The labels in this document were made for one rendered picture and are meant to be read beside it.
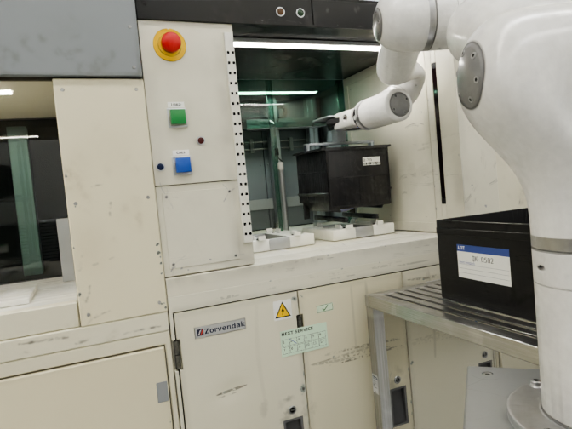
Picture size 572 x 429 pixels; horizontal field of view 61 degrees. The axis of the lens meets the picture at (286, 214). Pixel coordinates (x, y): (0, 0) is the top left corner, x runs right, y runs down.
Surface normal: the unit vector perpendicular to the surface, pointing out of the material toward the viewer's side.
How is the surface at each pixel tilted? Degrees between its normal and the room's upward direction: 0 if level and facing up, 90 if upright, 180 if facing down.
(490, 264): 90
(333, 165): 91
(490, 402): 0
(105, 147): 90
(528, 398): 0
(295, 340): 90
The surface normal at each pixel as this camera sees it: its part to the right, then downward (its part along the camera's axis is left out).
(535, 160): -0.75, 0.61
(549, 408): -1.00, 0.09
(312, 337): 0.39, 0.01
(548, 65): -0.04, 0.00
